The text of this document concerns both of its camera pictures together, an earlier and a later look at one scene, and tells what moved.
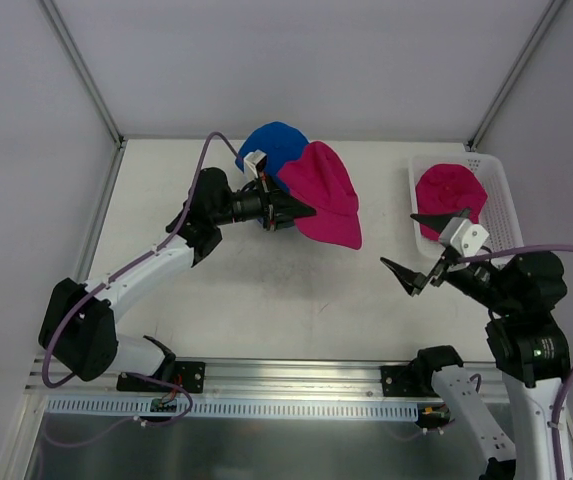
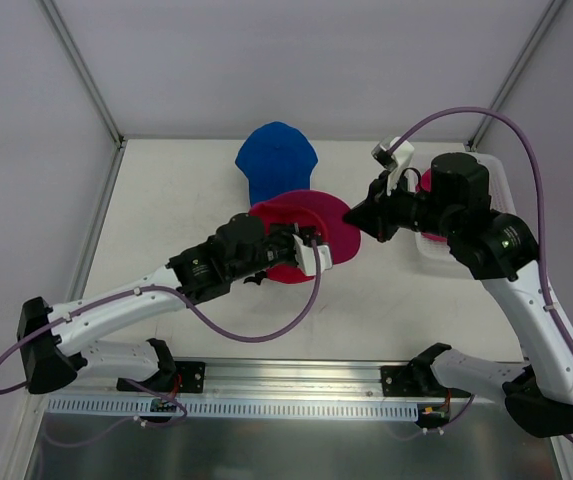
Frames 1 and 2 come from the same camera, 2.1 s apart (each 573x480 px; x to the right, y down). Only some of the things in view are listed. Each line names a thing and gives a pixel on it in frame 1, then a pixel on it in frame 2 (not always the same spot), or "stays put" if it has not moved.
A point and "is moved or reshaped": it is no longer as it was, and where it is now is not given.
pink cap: [319, 178] is moved or reshaped
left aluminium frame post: [78, 61] stays put
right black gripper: [439, 265] to [383, 209]
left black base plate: [187, 375] stays put
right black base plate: [404, 381] stays put
